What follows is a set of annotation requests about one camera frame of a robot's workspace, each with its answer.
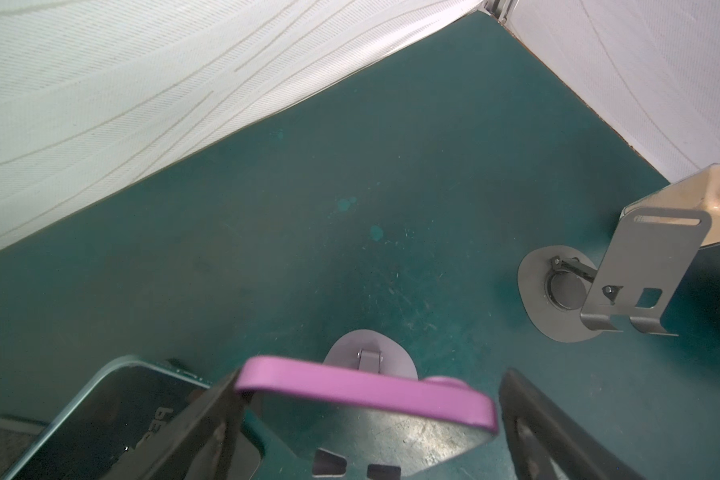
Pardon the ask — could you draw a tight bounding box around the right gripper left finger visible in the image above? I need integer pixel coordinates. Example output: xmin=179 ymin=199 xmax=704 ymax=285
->
xmin=105 ymin=371 xmax=245 ymax=479

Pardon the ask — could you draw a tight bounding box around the small beige bottle black cap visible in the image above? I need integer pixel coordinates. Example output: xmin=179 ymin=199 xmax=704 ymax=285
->
xmin=621 ymin=164 xmax=720 ymax=248

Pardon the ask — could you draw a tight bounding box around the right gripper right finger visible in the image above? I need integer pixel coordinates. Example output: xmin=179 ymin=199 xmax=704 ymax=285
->
xmin=499 ymin=368 xmax=643 ymax=479

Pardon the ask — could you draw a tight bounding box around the centre landscape black phone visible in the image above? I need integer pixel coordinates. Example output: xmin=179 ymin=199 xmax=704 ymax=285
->
xmin=2 ymin=355 xmax=209 ymax=479

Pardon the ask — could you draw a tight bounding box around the right round grey stand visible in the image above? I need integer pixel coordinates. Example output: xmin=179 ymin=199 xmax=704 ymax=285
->
xmin=323 ymin=329 xmax=419 ymax=380

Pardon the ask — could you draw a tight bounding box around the far right dark stand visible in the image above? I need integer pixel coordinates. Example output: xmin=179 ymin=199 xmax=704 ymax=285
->
xmin=517 ymin=207 xmax=712 ymax=343

